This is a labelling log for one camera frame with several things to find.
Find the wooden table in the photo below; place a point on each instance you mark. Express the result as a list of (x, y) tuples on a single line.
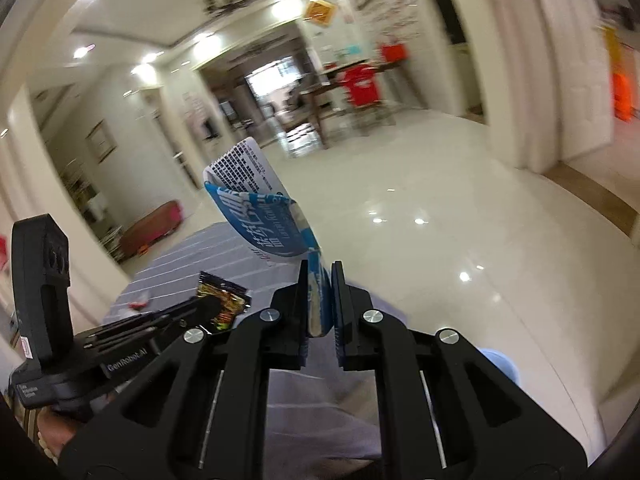
[(320, 95)]

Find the person's left hand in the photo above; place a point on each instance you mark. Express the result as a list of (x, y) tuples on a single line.
[(62, 430)]

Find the black snack packet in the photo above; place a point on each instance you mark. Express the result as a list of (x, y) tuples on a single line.
[(225, 300)]

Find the light blue bin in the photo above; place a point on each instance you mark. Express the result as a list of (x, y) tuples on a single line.
[(500, 365)]

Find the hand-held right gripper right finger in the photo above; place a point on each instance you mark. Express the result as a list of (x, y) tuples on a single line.
[(339, 310)]

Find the red bag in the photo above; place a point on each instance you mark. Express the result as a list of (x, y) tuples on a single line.
[(392, 52)]

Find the white shoe rack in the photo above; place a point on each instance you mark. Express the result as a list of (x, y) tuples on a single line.
[(85, 195)]

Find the small red white wrapper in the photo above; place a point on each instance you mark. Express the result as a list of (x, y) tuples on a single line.
[(137, 302)]

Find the grey grid tablecloth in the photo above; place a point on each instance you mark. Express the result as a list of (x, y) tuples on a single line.
[(200, 255)]

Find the orange hanging item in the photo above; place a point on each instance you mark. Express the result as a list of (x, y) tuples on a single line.
[(622, 95)]

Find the wooden chair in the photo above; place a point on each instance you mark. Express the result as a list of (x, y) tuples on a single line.
[(367, 115)]

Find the red shirt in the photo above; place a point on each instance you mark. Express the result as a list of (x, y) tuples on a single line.
[(360, 82)]

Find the framed wall picture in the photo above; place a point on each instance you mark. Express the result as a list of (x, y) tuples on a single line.
[(97, 141)]

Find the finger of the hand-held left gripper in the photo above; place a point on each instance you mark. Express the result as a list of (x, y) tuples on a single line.
[(150, 327)]

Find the brown low stool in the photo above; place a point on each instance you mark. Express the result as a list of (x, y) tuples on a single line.
[(150, 227)]

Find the orange diamond wall decoration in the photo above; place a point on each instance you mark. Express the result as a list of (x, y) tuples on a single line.
[(320, 12)]

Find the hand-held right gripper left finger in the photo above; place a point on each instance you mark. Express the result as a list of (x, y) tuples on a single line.
[(303, 310)]

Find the blue white plastic packet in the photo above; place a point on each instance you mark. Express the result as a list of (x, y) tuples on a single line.
[(265, 210)]

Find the white papers on wall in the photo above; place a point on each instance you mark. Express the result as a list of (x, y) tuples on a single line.
[(385, 5)]

